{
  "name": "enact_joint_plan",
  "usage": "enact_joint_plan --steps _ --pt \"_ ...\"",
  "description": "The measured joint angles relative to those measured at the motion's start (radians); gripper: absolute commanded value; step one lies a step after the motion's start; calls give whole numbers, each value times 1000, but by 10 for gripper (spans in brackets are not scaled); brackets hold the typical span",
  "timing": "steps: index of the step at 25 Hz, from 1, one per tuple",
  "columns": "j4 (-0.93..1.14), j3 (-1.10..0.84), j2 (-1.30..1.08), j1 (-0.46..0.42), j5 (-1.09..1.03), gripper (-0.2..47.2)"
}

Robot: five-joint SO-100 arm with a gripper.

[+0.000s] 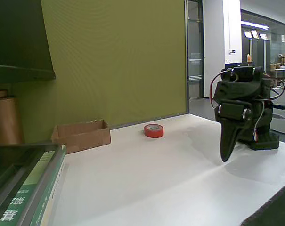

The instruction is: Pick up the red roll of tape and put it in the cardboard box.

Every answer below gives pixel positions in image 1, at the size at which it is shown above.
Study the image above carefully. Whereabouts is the glass door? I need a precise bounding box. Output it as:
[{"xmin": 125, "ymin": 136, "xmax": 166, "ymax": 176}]
[{"xmin": 187, "ymin": 0, "xmax": 204, "ymax": 100}]

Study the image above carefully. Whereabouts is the dark green metal shelf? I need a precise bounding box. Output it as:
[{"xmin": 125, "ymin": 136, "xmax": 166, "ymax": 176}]
[{"xmin": 0, "ymin": 0, "xmax": 57, "ymax": 85}]

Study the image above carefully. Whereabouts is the green partition panel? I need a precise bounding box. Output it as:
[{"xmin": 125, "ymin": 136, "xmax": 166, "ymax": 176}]
[{"xmin": 12, "ymin": 0, "xmax": 189, "ymax": 144}]

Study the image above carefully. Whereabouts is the green-spined book with white pages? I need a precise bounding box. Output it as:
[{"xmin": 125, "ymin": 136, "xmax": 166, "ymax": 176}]
[{"xmin": 30, "ymin": 145, "xmax": 68, "ymax": 226}]

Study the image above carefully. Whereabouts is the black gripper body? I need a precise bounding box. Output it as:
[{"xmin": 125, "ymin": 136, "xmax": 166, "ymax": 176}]
[{"xmin": 214, "ymin": 80, "xmax": 262, "ymax": 124}]

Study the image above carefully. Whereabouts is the grey cable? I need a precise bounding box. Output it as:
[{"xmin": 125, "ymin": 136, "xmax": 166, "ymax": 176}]
[{"xmin": 273, "ymin": 113, "xmax": 285, "ymax": 124}]

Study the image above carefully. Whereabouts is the red roll of tape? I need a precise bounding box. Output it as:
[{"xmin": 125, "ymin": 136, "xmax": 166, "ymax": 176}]
[{"xmin": 144, "ymin": 123, "xmax": 164, "ymax": 139}]

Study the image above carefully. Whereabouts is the ceiling light strip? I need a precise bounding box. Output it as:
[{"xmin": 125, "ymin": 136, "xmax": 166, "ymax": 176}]
[{"xmin": 240, "ymin": 20, "xmax": 270, "ymax": 31}]

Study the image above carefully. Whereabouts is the black power cable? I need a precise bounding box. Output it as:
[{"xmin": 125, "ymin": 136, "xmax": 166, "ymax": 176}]
[{"xmin": 271, "ymin": 103, "xmax": 285, "ymax": 113}]

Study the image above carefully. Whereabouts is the dark fabric mat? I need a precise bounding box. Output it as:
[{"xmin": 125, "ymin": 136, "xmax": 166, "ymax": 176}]
[{"xmin": 240, "ymin": 178, "xmax": 285, "ymax": 226}]

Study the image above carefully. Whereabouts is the tall black cabinet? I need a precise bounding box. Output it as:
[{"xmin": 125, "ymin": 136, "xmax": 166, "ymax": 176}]
[{"xmin": 241, "ymin": 37, "xmax": 272, "ymax": 73}]

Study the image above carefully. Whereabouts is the low open cardboard box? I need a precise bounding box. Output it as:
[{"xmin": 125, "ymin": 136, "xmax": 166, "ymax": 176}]
[{"xmin": 50, "ymin": 119, "xmax": 112, "ymax": 155}]

